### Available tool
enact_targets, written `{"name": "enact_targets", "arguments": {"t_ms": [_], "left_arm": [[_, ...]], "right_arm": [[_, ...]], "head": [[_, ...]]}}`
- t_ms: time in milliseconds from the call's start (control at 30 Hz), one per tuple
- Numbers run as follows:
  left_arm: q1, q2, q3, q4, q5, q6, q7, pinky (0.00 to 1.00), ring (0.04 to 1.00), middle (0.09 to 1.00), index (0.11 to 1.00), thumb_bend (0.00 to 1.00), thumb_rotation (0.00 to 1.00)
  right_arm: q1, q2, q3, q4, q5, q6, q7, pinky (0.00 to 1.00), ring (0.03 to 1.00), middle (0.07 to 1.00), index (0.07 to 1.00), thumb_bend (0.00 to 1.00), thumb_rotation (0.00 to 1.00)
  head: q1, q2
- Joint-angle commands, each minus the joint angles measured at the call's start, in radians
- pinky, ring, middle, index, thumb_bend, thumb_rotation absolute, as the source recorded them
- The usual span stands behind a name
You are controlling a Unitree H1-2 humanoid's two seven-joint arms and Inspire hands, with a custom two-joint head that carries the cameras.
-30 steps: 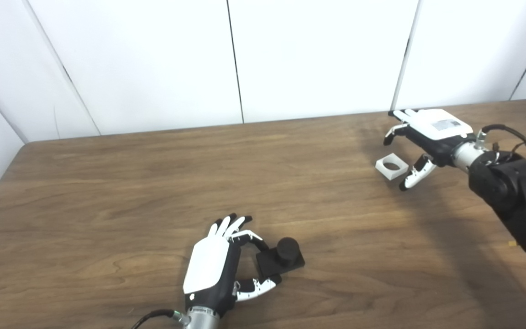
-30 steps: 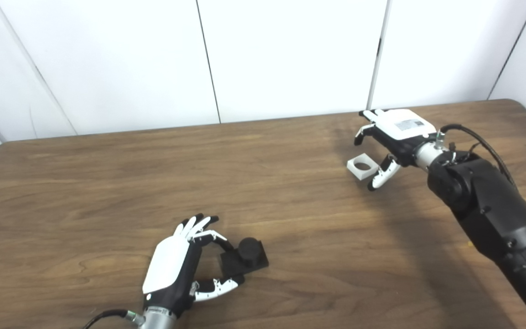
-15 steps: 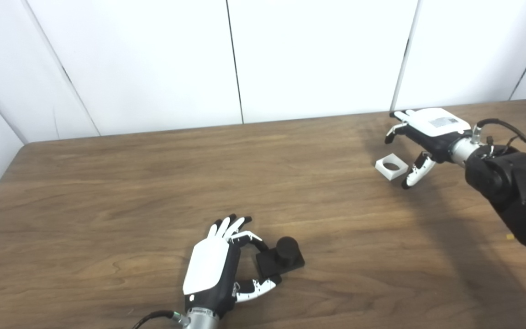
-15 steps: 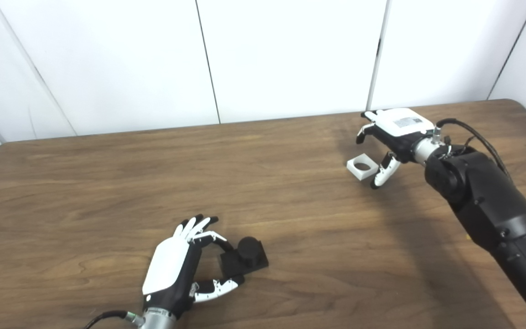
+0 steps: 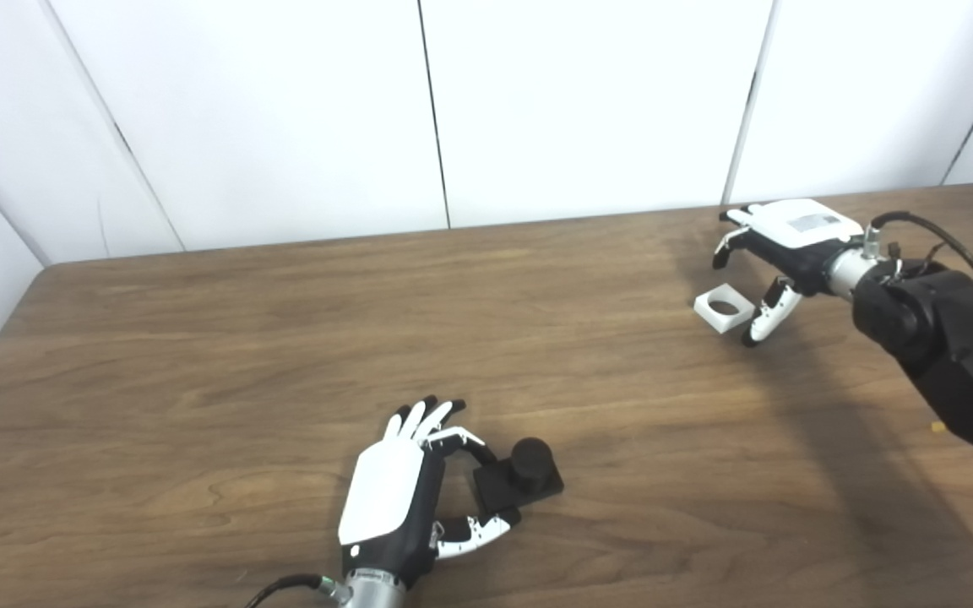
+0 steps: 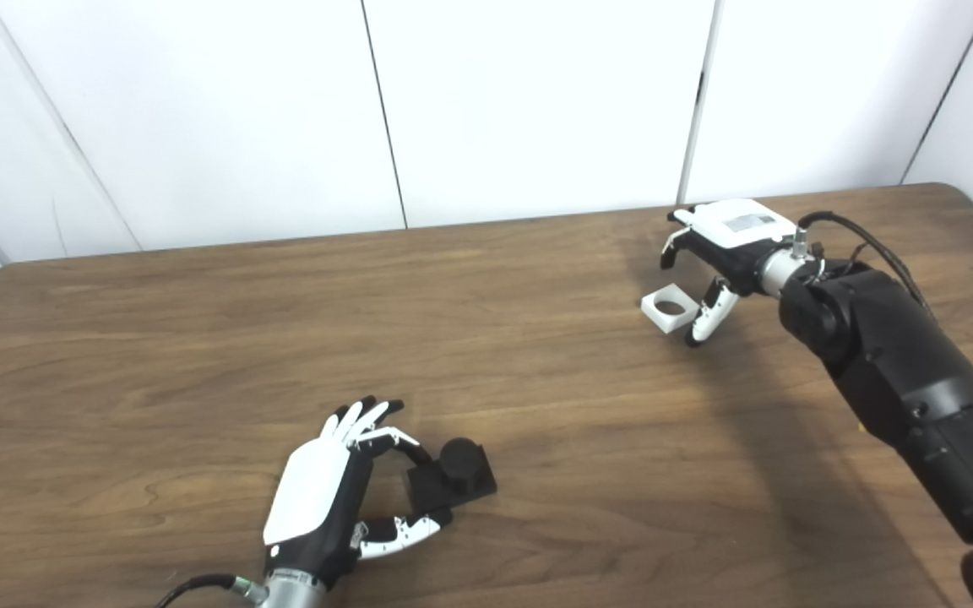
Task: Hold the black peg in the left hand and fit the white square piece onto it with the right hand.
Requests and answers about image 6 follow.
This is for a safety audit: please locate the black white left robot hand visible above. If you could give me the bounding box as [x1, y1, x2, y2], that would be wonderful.
[263, 395, 454, 588]

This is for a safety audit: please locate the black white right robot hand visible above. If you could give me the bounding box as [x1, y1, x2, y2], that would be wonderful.
[660, 198, 798, 349]

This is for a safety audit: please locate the white square piece with hole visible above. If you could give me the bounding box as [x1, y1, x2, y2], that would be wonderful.
[641, 285, 701, 334]

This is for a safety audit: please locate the black peg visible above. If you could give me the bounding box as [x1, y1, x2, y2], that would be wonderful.
[406, 437, 498, 512]

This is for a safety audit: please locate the thin wire on right arm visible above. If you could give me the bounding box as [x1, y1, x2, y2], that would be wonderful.
[820, 241, 872, 280]

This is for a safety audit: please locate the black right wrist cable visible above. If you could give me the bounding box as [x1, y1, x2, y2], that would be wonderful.
[793, 211, 935, 318]

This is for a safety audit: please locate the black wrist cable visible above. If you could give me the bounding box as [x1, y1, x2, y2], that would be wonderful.
[793, 211, 935, 318]
[153, 574, 269, 608]

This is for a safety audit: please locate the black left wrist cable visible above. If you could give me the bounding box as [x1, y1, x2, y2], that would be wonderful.
[153, 574, 269, 608]

